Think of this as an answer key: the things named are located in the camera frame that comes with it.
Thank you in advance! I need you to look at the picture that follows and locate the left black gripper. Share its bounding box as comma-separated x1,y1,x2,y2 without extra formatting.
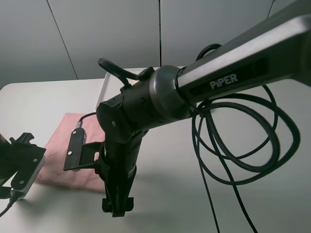
0,133,39,199

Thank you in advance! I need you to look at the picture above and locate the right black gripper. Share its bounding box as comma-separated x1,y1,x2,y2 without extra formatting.
98,131,147,216

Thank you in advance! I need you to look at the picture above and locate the pink towel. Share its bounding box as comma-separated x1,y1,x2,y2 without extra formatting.
35,113,104,193

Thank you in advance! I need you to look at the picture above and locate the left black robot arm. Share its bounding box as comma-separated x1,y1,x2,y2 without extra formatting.
0,133,46,201

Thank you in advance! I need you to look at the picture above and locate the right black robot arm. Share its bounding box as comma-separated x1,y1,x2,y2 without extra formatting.
96,0,311,216

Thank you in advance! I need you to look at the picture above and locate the white rectangular plastic tray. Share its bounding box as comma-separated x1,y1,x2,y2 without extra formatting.
95,73,121,109

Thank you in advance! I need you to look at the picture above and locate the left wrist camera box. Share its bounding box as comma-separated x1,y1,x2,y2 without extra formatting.
11,147,46,200

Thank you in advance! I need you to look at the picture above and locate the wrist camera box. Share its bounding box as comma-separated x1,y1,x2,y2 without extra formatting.
11,147,46,200
63,121,103,171

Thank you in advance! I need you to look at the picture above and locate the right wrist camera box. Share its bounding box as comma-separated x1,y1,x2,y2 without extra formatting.
63,121,103,171

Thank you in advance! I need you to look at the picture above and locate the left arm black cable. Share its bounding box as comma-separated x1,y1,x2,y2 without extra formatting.
0,190,20,216

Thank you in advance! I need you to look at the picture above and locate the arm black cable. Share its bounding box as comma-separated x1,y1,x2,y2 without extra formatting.
77,43,301,233
0,190,20,216

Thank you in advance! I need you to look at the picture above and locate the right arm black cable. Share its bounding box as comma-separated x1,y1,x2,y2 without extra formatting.
77,43,301,233

